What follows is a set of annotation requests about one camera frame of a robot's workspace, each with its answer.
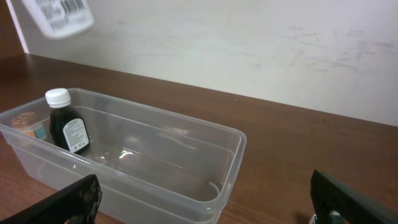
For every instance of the white lotion bottle clear cap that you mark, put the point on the white lotion bottle clear cap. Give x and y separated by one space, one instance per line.
59 19

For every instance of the dark bottle white cap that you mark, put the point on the dark bottle white cap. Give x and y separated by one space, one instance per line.
67 126

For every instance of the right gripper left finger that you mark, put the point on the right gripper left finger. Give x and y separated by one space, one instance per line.
77 203

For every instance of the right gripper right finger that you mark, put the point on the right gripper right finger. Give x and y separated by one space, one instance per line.
335 202

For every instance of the clear plastic container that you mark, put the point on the clear plastic container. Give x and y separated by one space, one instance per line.
153 165

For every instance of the small gold-lidded balm jar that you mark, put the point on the small gold-lidded balm jar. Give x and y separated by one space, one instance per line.
29 124

